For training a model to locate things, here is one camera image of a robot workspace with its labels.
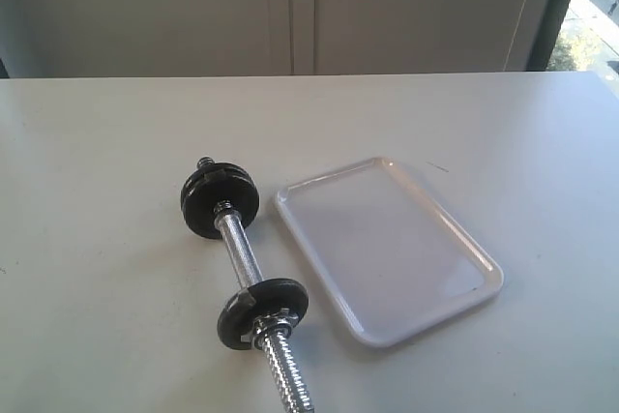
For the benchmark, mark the black added weight plate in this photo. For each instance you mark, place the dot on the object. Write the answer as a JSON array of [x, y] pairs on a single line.
[[217, 182]]

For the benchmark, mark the chrome star collar nut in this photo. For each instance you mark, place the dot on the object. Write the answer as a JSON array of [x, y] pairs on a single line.
[[282, 322]]

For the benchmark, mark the white plastic tray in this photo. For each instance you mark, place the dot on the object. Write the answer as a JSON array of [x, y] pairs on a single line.
[[392, 260]]

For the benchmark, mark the chrome dumbbell bar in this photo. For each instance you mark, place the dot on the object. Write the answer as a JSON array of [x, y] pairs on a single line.
[[292, 388]]

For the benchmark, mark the dark window frame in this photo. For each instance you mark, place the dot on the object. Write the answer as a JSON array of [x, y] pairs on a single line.
[[547, 34]]

